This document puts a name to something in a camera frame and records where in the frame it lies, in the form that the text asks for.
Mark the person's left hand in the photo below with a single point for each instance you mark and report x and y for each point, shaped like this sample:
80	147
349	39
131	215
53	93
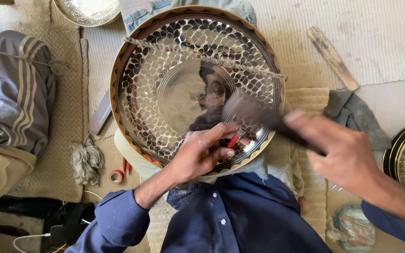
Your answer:
195	154

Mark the person's right hand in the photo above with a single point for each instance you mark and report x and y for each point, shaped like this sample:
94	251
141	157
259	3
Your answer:
346	158

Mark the person's right fingers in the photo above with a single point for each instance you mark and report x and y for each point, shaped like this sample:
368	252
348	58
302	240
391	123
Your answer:
304	124

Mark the dark brush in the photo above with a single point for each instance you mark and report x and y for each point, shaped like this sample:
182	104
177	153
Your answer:
248	110

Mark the large engraved metal tray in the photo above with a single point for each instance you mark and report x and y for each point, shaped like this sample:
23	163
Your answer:
160	52

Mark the grey cloth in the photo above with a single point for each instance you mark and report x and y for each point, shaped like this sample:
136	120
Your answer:
357	116

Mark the worn wooden stick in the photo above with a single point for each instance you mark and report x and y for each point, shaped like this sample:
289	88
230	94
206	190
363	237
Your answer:
331	56

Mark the white ribbed mat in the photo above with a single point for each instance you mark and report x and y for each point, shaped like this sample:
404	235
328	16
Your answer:
364	28

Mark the crumpled plastic bag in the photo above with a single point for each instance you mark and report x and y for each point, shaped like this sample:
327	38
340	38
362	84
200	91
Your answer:
352	228

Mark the person's navy shirt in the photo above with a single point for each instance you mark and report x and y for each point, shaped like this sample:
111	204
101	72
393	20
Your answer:
237	218

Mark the person's beige trousers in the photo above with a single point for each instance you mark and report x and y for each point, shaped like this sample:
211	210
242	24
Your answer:
132	158

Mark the red tape roll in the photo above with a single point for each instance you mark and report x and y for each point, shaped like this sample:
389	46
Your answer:
113	177

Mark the blue denim cloth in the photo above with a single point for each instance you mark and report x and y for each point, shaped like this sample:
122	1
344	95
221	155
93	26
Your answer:
135	17

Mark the flat metal bar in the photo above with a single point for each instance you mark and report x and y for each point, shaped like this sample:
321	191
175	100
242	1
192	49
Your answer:
100	114

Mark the crumpled grey-green rag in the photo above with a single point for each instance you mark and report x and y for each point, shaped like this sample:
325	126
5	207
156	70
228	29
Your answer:
86	161

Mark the tan woven mat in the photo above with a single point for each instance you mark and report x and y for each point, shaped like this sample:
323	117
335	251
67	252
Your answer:
69	112

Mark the silver engraved plate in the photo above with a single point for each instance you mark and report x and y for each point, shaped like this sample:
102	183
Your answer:
90	10

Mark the black bag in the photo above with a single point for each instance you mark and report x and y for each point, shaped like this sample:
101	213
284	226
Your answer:
69	214

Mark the dark phone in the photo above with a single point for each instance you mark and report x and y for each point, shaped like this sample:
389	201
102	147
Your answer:
59	234

